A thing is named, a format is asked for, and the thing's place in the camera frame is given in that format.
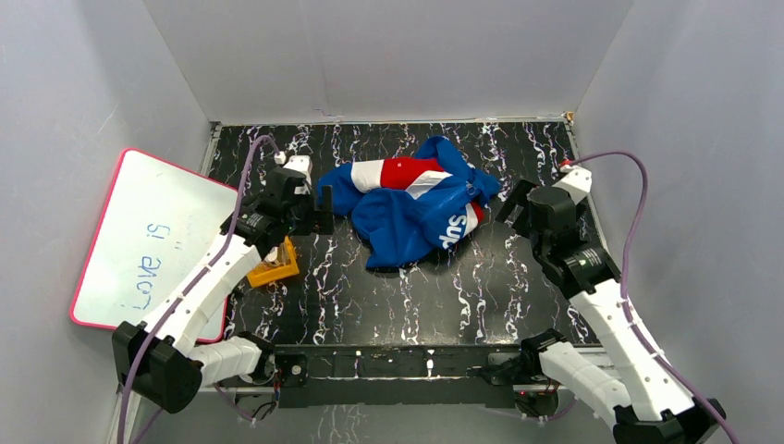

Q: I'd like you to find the pink-framed whiteboard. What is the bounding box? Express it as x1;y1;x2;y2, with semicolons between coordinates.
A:
70;148;237;329

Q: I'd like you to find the orange plastic box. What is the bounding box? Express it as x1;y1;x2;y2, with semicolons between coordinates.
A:
247;237;300;288

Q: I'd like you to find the blue red white jacket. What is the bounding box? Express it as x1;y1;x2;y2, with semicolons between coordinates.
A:
316;136;500;269

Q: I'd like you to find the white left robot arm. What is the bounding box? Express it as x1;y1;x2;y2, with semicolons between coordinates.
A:
112;155;334;413

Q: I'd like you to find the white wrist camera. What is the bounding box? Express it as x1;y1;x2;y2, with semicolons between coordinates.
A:
274;152;312;194
554;162;593;204

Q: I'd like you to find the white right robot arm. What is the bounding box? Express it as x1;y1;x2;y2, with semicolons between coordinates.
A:
496;180;726;443

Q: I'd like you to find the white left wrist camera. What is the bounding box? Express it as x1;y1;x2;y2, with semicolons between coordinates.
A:
274;152;312;194

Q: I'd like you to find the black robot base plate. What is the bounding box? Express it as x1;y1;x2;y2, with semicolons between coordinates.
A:
220;342;583;424

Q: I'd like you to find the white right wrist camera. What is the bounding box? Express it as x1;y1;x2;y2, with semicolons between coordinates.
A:
554;162;593;204

